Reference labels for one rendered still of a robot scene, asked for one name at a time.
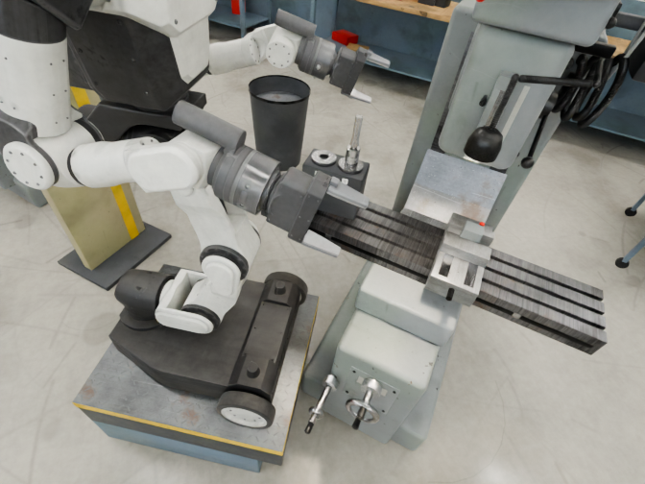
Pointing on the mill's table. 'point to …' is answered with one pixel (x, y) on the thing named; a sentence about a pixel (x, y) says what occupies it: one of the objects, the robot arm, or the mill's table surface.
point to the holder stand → (333, 163)
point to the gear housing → (549, 17)
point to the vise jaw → (465, 250)
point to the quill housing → (532, 92)
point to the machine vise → (458, 269)
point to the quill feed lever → (539, 130)
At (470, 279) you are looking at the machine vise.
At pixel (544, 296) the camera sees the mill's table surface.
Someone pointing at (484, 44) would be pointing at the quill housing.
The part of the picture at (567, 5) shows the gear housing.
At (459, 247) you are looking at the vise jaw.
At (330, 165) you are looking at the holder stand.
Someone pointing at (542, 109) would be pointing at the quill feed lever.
